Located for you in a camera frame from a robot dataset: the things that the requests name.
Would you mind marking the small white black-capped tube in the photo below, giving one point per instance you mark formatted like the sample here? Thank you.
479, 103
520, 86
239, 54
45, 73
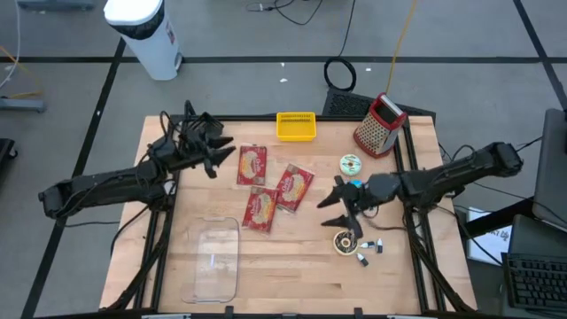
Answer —
362, 260
367, 244
380, 246

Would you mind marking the grey metal base bar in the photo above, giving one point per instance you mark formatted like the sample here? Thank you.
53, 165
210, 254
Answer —
22, 105

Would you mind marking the yellow plastic basket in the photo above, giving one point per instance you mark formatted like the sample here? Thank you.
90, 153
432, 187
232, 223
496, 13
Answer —
296, 126

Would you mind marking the white trash bin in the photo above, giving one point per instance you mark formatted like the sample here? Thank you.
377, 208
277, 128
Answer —
155, 53

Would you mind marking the blue frosted toy donut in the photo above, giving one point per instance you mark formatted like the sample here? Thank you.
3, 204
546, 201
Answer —
356, 182

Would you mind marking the white paper sheet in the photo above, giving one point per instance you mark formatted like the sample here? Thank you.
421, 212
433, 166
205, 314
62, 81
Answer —
491, 241

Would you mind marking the black computer keyboard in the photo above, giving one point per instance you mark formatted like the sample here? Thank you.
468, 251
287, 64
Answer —
536, 281

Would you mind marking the chocolate frosted toy donut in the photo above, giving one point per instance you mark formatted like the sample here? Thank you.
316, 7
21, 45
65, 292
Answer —
340, 246

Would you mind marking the black aluminium rig frame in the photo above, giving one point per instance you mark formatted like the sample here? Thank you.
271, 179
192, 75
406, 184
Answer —
248, 118

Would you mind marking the grey laptop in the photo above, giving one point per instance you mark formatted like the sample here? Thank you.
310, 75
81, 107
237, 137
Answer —
551, 177

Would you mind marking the red snack packet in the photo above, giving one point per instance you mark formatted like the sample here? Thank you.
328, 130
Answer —
294, 187
251, 165
260, 209

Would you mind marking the clear plastic container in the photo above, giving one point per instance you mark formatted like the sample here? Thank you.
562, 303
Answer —
217, 261

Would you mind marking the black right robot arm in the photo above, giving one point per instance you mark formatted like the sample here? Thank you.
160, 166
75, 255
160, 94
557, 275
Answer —
465, 170

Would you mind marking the black perforated panel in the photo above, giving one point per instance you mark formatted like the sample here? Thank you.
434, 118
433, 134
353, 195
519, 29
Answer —
345, 104

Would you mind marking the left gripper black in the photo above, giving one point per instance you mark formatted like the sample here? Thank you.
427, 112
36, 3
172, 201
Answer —
190, 150

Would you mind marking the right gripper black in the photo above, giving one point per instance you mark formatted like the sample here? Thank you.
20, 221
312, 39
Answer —
376, 190

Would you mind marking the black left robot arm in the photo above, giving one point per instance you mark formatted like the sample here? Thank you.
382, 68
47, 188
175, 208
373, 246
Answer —
102, 188

